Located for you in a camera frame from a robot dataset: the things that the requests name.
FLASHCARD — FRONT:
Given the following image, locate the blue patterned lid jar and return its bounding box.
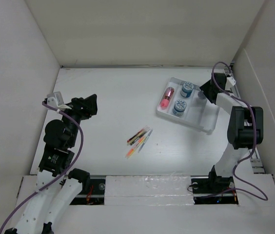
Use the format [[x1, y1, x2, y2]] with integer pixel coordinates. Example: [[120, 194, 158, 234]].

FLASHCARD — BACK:
[[172, 99, 187, 116]]

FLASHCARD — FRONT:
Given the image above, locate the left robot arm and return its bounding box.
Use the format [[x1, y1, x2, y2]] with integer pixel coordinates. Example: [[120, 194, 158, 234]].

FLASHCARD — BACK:
[[0, 92, 98, 234]]

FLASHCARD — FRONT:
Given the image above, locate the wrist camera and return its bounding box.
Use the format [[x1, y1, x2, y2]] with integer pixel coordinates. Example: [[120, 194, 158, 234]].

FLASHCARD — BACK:
[[44, 92, 64, 109], [224, 68, 236, 91]]

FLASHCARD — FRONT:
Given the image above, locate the red wires left slot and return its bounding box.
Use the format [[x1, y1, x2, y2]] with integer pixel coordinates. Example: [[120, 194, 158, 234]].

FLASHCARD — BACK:
[[85, 186, 96, 204]]

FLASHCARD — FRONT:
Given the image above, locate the grey clear small jar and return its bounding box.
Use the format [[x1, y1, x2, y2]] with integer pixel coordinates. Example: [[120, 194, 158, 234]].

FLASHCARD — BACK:
[[197, 91, 207, 100]]

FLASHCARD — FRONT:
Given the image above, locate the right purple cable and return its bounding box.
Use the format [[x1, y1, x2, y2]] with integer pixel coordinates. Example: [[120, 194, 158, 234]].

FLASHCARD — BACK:
[[212, 61, 269, 202]]

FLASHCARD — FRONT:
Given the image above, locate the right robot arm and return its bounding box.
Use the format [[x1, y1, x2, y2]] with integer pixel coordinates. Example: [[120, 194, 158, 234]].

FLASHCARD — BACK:
[[192, 73, 264, 194]]

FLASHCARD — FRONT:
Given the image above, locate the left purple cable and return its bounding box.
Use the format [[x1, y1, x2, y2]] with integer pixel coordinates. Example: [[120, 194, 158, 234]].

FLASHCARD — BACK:
[[0, 102, 84, 234]]

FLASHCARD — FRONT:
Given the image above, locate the purple cable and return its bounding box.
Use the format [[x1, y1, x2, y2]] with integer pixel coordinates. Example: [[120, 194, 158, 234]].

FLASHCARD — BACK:
[[212, 61, 269, 202], [0, 102, 84, 234]]

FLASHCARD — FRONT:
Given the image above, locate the clear blue pen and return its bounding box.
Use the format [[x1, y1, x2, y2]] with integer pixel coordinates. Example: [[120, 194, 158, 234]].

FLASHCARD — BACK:
[[138, 129, 153, 153]]

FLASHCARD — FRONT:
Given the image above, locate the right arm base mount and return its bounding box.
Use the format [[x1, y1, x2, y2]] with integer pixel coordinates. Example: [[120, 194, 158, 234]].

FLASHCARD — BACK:
[[187, 178, 238, 205]]

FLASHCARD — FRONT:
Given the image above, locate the black red pen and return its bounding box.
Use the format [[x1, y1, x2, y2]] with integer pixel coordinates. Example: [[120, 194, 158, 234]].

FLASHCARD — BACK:
[[127, 126, 149, 145]]

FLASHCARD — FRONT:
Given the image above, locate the white divided tray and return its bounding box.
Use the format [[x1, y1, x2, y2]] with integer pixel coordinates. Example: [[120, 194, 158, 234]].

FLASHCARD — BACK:
[[156, 77, 219, 134]]

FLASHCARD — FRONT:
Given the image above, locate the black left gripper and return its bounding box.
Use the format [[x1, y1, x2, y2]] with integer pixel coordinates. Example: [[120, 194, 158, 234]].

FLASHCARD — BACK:
[[59, 94, 97, 146]]

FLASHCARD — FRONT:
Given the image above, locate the pink capped tube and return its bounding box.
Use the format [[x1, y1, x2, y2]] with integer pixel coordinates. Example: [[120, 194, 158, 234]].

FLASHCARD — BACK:
[[160, 87, 175, 109]]

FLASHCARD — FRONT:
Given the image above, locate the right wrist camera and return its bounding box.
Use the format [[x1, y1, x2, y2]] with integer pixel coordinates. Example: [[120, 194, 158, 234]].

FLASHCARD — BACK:
[[224, 68, 236, 91]]

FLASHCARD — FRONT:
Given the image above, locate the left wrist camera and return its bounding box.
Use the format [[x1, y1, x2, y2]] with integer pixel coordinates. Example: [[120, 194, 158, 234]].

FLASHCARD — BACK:
[[44, 92, 64, 109]]

